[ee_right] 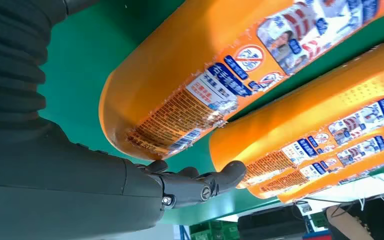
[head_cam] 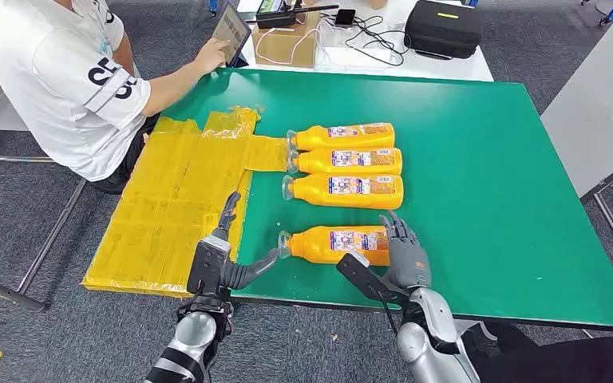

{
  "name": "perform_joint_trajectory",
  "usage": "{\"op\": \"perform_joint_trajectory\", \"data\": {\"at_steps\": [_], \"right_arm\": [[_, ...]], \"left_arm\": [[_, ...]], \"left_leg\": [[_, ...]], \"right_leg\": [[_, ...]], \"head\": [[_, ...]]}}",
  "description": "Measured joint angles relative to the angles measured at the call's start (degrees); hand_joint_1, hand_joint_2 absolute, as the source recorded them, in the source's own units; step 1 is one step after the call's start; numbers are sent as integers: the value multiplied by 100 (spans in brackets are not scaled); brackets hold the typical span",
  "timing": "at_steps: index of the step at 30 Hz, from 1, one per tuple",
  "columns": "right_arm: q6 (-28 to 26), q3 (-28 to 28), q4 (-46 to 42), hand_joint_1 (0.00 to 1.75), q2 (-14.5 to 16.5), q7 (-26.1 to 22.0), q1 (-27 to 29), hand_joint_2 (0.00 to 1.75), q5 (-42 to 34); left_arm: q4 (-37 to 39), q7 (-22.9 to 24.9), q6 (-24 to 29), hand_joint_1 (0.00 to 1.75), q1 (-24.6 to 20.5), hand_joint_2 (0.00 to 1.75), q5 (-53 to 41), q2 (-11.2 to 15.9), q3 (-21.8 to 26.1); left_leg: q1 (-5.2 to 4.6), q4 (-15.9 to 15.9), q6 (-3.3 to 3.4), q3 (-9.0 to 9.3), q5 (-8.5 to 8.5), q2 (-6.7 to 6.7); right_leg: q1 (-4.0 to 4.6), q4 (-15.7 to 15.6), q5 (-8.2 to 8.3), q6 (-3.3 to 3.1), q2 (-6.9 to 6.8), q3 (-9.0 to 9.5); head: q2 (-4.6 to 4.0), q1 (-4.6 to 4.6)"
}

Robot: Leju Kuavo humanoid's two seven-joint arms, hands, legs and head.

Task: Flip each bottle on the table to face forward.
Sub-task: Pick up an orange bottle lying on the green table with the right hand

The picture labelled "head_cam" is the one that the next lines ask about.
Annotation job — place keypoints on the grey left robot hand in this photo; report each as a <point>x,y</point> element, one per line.
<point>243,275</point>

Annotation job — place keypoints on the black radio with antenna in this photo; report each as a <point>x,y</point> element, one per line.
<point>275,18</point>

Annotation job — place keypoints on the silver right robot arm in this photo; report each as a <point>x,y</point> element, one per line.
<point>428,338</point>

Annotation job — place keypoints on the dark tablet computer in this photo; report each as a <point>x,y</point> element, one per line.
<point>230,29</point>

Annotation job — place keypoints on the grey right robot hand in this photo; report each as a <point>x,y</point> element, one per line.
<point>409,264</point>

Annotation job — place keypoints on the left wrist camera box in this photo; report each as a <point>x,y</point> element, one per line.
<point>206,269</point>

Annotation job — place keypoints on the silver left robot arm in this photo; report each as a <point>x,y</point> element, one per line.
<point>193,333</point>

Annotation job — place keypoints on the white table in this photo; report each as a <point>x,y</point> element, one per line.
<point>444,69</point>

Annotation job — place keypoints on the brown cardboard box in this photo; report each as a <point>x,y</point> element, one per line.
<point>280,50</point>

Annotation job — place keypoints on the person's right forearm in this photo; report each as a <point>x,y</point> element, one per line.
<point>171,87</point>

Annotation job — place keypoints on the black smartphone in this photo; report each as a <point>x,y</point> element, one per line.
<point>344,17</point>

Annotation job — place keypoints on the clear plastic box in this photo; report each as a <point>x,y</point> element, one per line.
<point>349,55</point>

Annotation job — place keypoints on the person's right hand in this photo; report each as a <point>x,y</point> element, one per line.
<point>211,55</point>

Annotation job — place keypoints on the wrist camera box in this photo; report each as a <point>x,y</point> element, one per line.
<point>364,280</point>
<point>206,269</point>

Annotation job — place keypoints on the yellow taped cardboard mat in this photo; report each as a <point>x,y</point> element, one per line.
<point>169,201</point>

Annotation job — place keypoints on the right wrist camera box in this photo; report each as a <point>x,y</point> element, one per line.
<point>364,280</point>

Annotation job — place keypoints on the black carrying case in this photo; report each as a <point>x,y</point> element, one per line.
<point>444,31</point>

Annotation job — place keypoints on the orange detergent bottle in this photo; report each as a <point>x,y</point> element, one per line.
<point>312,248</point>
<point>317,193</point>
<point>317,164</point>
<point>312,140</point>

